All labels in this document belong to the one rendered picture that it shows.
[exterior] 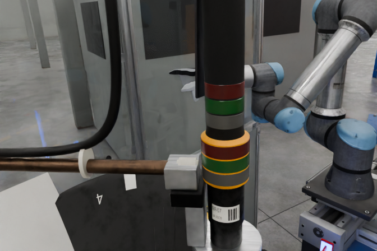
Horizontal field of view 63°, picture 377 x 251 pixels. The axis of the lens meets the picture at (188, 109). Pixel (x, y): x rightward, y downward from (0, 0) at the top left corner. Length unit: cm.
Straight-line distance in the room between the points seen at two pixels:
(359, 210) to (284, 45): 380
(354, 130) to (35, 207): 91
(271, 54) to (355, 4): 360
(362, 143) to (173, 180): 87
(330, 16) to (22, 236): 99
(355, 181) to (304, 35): 400
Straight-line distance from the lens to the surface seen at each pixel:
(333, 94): 116
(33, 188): 68
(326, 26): 111
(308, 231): 114
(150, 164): 29
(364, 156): 112
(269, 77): 100
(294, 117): 90
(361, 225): 122
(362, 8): 101
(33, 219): 66
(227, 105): 25
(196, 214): 30
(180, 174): 28
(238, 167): 27
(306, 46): 508
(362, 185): 116
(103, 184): 50
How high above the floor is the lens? 167
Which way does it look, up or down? 19 degrees down
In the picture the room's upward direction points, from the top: 3 degrees counter-clockwise
